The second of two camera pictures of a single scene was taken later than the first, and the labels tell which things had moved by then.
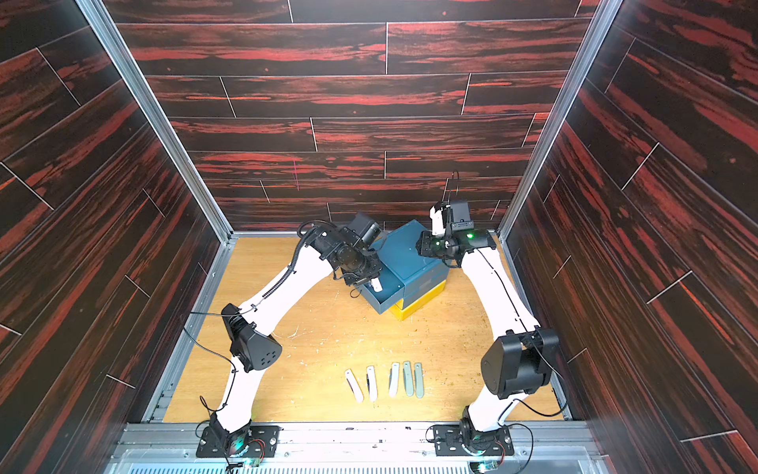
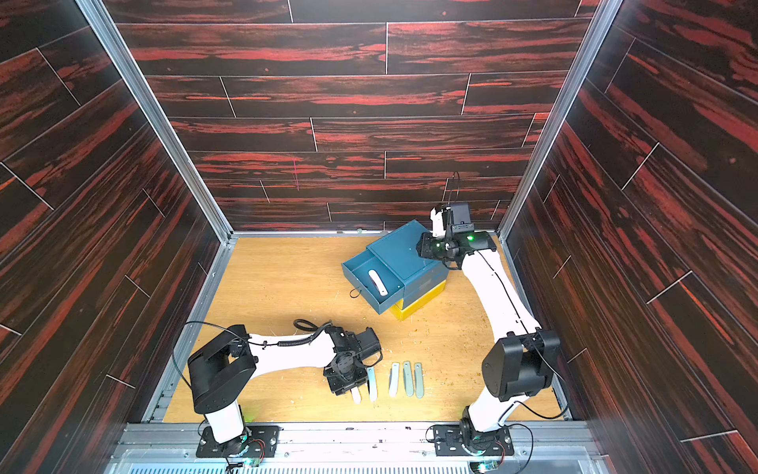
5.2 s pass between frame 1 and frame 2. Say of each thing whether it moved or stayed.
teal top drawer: stayed
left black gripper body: moved
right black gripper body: stayed
